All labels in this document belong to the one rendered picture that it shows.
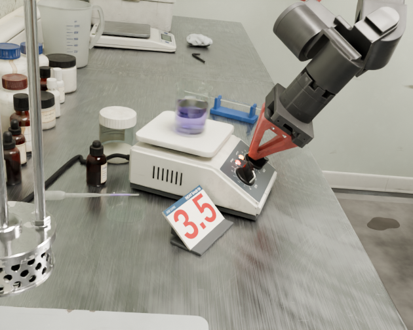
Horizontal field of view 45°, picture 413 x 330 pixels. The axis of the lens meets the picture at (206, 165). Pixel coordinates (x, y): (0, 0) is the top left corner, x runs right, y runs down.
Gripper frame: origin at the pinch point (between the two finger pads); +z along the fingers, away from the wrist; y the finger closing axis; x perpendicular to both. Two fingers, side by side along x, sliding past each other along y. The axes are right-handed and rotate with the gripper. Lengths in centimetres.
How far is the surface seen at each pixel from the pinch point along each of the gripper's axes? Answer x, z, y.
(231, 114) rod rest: 0.2, 10.3, -28.9
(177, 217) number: -6.9, 5.8, 16.0
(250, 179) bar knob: -0.1, 0.4, 7.0
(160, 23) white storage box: -23, 30, -102
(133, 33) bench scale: -28, 28, -76
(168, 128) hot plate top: -12.7, 4.5, 0.6
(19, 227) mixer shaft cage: -22.0, -5.8, 40.7
